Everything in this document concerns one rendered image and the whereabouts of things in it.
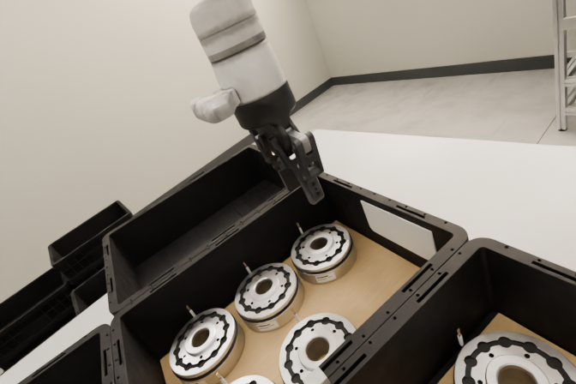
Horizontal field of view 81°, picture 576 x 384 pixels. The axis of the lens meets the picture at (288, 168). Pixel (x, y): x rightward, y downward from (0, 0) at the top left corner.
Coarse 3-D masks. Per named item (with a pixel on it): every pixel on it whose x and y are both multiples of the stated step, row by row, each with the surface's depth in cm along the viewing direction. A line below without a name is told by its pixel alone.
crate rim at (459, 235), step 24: (288, 192) 59; (360, 192) 51; (264, 216) 57; (408, 216) 43; (432, 216) 41; (456, 240) 37; (192, 264) 52; (432, 264) 35; (408, 288) 35; (120, 312) 49; (384, 312) 33; (120, 336) 45; (360, 336) 32; (120, 360) 42; (336, 360) 31
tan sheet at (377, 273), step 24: (360, 240) 57; (288, 264) 59; (360, 264) 52; (384, 264) 51; (408, 264) 49; (312, 288) 52; (336, 288) 50; (360, 288) 49; (384, 288) 47; (312, 312) 48; (336, 312) 47; (360, 312) 45; (264, 336) 48; (168, 360) 51; (240, 360) 46; (264, 360) 45
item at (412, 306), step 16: (480, 240) 35; (496, 240) 35; (464, 256) 35; (512, 256) 32; (528, 256) 32; (448, 272) 34; (544, 272) 30; (560, 272) 30; (432, 288) 34; (416, 304) 32; (400, 320) 32; (384, 336) 31; (368, 352) 30; (352, 368) 31
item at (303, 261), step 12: (312, 228) 59; (324, 228) 58; (336, 228) 57; (300, 240) 58; (336, 240) 54; (348, 240) 53; (300, 252) 55; (336, 252) 52; (300, 264) 53; (312, 264) 52; (324, 264) 51; (336, 264) 51
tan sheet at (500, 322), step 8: (496, 320) 38; (504, 320) 38; (488, 328) 38; (496, 328) 37; (504, 328) 37; (512, 328) 37; (520, 328) 36; (536, 336) 35; (552, 344) 34; (568, 352) 33; (448, 376) 35
